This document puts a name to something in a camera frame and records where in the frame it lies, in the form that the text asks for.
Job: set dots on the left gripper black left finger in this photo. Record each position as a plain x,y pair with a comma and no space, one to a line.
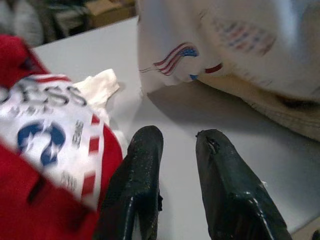
135,175

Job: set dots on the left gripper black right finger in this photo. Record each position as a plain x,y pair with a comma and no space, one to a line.
225,187

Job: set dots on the white shirt with flag print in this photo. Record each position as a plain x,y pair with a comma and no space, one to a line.
175,25

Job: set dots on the small plain white garment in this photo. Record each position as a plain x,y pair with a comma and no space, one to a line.
97,87

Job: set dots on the beige knit garment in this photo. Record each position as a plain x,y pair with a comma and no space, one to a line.
287,112

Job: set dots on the red shirt with white print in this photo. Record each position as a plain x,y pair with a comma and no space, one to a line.
25,200

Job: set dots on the brown cardboard box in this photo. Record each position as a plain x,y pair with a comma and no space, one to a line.
110,15

